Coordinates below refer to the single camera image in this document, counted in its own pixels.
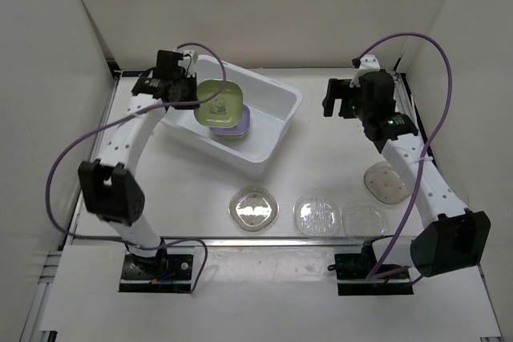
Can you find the green panda plate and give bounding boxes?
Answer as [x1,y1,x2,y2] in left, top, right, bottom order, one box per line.
[194,79,243,128]

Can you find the purple panda plate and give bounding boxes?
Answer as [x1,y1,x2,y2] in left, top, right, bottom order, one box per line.
[210,105,251,137]

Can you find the clear smoky oval plate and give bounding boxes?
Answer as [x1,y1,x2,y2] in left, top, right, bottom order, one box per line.
[363,162,410,205]

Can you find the clear iridescent square plate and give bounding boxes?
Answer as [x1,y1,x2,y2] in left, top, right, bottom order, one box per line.
[228,185,279,232]

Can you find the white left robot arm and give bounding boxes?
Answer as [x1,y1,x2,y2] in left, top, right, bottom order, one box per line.
[78,50,199,278]

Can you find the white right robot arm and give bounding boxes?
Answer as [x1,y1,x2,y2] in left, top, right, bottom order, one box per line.
[322,70,491,279]

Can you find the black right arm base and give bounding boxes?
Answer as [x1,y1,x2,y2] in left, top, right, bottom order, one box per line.
[326,252,414,297]

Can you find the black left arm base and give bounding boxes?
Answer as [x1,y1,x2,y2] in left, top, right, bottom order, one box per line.
[119,254,194,294]

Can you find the white plastic bin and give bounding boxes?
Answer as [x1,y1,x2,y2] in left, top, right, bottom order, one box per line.
[162,62,302,175]

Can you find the blue label left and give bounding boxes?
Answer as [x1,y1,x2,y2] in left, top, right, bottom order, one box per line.
[121,70,142,78]

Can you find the clear textured glass plate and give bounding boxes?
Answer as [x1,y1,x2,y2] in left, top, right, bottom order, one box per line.
[293,195,341,238]

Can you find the clear frosted flat plate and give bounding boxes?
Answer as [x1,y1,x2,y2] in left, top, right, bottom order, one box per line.
[341,204,390,239]

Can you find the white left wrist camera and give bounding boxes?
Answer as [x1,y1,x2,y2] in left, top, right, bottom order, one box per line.
[178,50,198,76]

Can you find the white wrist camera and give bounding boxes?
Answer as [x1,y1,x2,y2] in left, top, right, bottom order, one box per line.
[178,50,198,76]
[352,54,381,79]

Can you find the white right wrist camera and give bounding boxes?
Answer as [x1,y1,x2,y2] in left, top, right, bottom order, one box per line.
[352,54,381,79]

